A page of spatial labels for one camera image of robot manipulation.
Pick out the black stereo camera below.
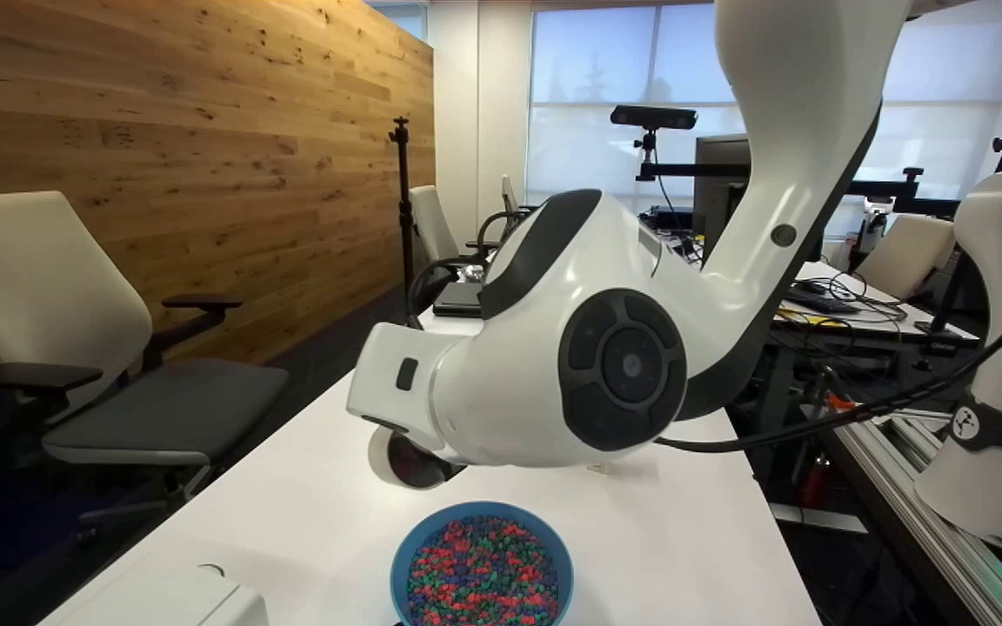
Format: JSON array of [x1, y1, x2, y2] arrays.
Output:
[[607, 100, 704, 133]]

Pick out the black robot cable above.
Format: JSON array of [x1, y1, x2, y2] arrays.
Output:
[[649, 270, 1002, 454]]

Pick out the white office chair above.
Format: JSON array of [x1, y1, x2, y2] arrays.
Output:
[[406, 182, 495, 308]]

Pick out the black side desk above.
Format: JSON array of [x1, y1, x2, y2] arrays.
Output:
[[754, 258, 983, 409]]

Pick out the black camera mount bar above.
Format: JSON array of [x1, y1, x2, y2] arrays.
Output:
[[635, 125, 930, 215]]

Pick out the multicoloured beads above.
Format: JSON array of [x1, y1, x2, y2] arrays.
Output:
[[405, 513, 563, 626]]

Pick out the blue bowl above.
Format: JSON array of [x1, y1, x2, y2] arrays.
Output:
[[385, 497, 580, 626]]

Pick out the white chair with grey seat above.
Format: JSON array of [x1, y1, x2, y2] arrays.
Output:
[[0, 186, 292, 549]]

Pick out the aluminium mounting rail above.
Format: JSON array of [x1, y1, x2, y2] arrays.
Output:
[[806, 393, 1002, 626]]

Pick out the black tripod pole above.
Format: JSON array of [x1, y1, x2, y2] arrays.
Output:
[[385, 115, 424, 332]]

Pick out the beige office chair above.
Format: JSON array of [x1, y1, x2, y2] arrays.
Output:
[[851, 208, 964, 302]]

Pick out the black computer monitor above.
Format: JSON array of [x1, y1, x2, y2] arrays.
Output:
[[690, 136, 754, 252]]

